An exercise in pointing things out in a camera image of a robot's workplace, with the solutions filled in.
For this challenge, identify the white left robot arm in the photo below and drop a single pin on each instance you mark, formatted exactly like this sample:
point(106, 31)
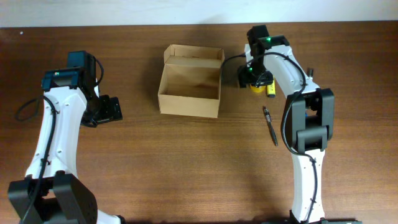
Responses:
point(51, 191)

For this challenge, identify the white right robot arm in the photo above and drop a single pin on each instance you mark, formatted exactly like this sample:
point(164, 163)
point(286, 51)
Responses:
point(307, 120)

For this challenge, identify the yellow tape roll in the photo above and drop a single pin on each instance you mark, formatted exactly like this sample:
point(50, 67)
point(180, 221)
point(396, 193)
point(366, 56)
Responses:
point(257, 89)

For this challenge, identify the black clear pen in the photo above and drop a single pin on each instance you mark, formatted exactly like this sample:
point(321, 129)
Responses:
point(269, 123)

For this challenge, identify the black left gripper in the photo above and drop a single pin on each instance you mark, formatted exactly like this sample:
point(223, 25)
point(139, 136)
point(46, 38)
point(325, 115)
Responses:
point(112, 110)

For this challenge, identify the white whiteboard marker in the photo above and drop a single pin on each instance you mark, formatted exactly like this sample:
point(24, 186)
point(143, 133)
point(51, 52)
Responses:
point(310, 72)

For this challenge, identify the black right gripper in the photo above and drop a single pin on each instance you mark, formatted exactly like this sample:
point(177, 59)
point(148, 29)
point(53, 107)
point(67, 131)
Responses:
point(244, 77)

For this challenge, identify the cardboard box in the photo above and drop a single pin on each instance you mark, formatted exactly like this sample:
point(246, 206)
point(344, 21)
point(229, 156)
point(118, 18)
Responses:
point(191, 84)

